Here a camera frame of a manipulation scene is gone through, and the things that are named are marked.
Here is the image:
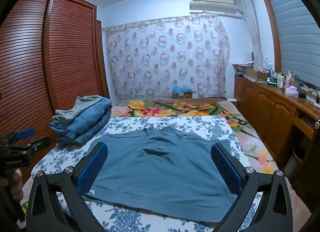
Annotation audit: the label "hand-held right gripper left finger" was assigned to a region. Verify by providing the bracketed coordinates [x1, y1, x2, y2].
[26, 142, 108, 232]

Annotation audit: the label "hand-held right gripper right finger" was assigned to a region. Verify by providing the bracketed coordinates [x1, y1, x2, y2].
[211, 143, 293, 232]

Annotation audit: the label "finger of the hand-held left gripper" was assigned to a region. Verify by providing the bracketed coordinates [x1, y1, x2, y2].
[15, 143, 52, 154]
[5, 128, 36, 143]

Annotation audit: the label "teal pants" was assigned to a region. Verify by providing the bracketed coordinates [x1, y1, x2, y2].
[82, 125, 239, 224]

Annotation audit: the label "person's left hand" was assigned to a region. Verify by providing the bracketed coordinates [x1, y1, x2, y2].
[10, 168, 24, 202]

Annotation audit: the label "folded blue denim jeans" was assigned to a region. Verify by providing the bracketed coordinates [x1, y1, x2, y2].
[49, 97, 112, 148]

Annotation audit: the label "white blue floral bedsheet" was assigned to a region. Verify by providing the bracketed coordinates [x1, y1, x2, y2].
[31, 116, 263, 232]

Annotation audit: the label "folded grey garment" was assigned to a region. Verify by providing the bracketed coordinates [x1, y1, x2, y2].
[55, 96, 102, 123]

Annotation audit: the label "brown slatted wooden wardrobe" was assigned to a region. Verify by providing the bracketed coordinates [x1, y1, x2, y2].
[0, 0, 110, 187]

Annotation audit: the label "waste bin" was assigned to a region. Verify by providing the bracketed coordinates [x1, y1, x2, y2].
[285, 146, 308, 178]

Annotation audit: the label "wooden sideboard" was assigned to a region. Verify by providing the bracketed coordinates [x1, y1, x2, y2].
[234, 75, 320, 173]

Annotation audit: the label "colourful floral blanket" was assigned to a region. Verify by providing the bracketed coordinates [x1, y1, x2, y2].
[111, 98, 275, 175]

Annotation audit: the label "cardboard box on floor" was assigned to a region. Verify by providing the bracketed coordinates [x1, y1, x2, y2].
[172, 91, 193, 99]

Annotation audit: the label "crumpled blue cloth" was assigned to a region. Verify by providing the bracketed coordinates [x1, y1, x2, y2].
[172, 85, 191, 93]

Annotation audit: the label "open cardboard box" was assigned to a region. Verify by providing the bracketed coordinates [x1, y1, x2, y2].
[246, 67, 268, 82]

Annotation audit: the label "pink tissue box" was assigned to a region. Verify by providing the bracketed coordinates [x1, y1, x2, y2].
[285, 86, 299, 98]

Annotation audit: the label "stack of papers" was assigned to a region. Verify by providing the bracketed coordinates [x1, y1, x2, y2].
[232, 62, 255, 76]

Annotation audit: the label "cluster of toiletry bottles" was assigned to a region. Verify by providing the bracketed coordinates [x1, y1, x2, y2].
[266, 68, 296, 89]

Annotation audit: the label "circle patterned curtain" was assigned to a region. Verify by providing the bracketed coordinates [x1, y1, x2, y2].
[104, 15, 230, 101]

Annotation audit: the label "tied beige curtain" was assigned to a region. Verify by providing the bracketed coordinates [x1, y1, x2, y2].
[237, 0, 265, 70]

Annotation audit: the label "grey window blind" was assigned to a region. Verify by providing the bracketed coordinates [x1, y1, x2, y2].
[264, 0, 320, 90]

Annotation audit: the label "white air conditioner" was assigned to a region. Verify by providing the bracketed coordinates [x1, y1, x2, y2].
[189, 0, 238, 14]

